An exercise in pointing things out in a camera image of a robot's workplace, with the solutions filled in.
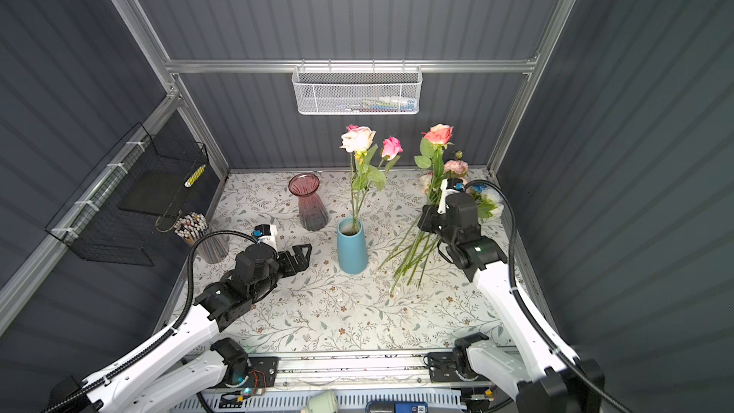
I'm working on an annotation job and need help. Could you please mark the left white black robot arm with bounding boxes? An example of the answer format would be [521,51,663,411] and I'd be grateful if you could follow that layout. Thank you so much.
[46,243,313,412]

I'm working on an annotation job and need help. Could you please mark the right black corrugated cable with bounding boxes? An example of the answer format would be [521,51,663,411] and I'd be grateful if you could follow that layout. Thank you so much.
[463,179,632,413]

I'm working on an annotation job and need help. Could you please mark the pens in white basket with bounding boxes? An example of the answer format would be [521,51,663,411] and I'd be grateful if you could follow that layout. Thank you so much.
[342,96,419,114]

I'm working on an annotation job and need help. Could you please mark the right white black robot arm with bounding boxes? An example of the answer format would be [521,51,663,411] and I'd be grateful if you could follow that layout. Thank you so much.
[417,192,605,412]

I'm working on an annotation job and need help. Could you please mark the white blue flower stem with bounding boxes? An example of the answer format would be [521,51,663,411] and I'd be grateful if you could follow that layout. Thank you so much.
[466,183,504,221]

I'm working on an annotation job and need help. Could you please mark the pink peony flower bunch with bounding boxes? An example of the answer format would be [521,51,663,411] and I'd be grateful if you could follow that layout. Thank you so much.
[382,151,468,294]

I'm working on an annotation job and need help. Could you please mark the left black corrugated cable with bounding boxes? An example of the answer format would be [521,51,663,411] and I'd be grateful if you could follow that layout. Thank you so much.
[42,229,259,413]

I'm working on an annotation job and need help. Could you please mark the pink ribbed glass vase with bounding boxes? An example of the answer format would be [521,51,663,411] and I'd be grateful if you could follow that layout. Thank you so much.
[288,173,329,231]

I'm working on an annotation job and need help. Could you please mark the cream peach rose stem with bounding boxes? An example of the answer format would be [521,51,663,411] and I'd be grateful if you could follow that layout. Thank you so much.
[341,125,378,235]

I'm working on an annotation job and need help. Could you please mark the teal ceramic vase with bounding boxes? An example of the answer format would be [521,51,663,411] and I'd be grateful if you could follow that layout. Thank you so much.
[338,218,369,275]

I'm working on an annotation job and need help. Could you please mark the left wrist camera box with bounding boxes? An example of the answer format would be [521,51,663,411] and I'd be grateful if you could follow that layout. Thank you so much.
[252,224,278,250]

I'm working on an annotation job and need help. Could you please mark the coral pink rose stem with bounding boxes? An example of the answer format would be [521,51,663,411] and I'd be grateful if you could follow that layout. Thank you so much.
[414,124,453,205]

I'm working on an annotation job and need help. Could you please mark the black corrugated cable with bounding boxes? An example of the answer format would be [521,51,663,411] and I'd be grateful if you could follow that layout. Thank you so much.
[42,229,259,413]
[463,179,632,413]

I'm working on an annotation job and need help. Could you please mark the black wire wall basket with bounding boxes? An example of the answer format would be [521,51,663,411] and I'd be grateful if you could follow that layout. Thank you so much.
[46,124,209,267]

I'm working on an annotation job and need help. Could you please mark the white wire mesh basket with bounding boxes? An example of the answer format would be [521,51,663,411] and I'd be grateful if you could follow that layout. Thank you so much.
[292,67,424,116]

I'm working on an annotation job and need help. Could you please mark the glass cup of pencils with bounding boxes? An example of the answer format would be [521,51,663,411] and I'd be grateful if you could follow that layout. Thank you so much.
[173,211,231,266]

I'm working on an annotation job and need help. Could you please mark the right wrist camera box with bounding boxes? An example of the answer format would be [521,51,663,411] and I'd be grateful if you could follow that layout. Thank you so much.
[438,178,464,214]

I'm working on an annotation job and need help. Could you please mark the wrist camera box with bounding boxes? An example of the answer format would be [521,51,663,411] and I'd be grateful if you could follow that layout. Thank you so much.
[252,224,278,250]
[438,178,464,214]

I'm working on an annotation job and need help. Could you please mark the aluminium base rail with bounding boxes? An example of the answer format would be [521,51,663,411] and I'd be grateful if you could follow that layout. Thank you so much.
[188,349,500,397]

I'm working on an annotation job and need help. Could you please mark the hot pink rose stem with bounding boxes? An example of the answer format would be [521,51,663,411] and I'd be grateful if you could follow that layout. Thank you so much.
[368,137,403,194]

